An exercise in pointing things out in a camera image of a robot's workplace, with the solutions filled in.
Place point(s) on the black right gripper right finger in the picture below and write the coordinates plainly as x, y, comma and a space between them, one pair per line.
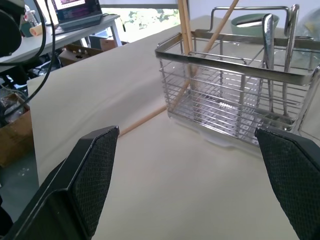
297, 180

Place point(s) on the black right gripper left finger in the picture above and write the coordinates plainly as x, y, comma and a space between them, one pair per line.
62, 200

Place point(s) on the metal spoon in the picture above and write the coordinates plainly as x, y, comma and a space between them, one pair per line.
268, 35

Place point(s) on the brown cardboard box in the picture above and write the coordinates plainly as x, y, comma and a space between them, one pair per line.
15, 140

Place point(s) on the white plastic drip tray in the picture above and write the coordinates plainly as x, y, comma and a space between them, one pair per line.
217, 140

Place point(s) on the wooden chopstick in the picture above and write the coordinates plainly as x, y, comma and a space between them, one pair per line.
182, 22
145, 119
188, 27

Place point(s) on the silver metal cutlery piece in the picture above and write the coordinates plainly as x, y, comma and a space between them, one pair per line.
289, 50

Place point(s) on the beige table cloth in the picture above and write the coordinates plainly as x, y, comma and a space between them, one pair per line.
125, 82

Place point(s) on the cardboard box with holes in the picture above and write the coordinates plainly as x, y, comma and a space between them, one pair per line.
80, 52

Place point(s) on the clear plastic bag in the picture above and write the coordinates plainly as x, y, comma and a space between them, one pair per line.
310, 27

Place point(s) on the pale green bowl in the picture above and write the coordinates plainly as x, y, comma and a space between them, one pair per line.
250, 28

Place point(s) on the grey desk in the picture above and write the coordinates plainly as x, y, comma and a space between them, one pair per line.
65, 35

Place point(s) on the pale yellow roll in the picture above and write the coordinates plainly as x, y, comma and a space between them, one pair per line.
37, 30

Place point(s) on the black round robot housing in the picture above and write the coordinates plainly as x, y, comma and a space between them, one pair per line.
8, 30

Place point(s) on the clear plastic bottle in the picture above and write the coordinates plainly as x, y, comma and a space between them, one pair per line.
31, 15

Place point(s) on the open laptop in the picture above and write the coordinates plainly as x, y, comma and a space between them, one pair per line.
77, 12

